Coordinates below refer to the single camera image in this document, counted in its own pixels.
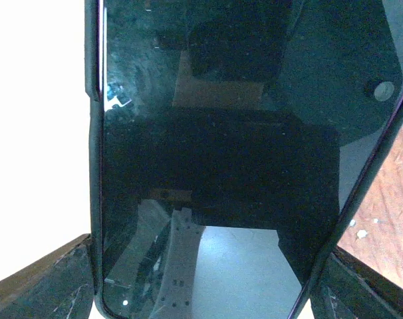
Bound pink phone black screen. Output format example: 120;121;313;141
84;1;403;318

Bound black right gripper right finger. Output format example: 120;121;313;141
310;247;403;318

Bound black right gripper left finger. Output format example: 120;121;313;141
0;234;94;318

